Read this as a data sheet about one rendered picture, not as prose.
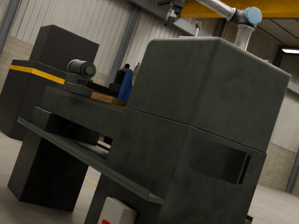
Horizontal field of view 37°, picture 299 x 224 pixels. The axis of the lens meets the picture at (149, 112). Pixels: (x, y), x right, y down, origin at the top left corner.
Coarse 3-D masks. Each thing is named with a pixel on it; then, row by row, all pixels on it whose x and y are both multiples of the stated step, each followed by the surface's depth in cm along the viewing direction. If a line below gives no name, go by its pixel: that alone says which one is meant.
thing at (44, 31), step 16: (48, 32) 746; (64, 32) 752; (48, 48) 744; (64, 48) 756; (80, 48) 769; (96, 48) 782; (16, 64) 808; (32, 64) 706; (48, 64) 747; (64, 64) 759; (16, 80) 767; (32, 80) 698; (48, 80) 710; (64, 80) 721; (0, 96) 840; (16, 96) 731; (32, 96) 701; (0, 112) 796; (16, 112) 697; (32, 112) 704; (0, 128) 757; (16, 128) 695
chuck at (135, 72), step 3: (141, 60) 251; (138, 63) 252; (138, 66) 249; (138, 69) 248; (135, 72) 250; (135, 75) 249; (132, 78) 252; (135, 78) 249; (132, 81) 252; (132, 84) 253
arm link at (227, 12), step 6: (198, 0) 291; (204, 0) 290; (210, 0) 291; (216, 0) 292; (210, 6) 293; (216, 6) 292; (222, 6) 293; (228, 6) 295; (222, 12) 295; (228, 12) 294; (234, 12) 294; (228, 18) 297; (234, 18) 295; (234, 24) 299
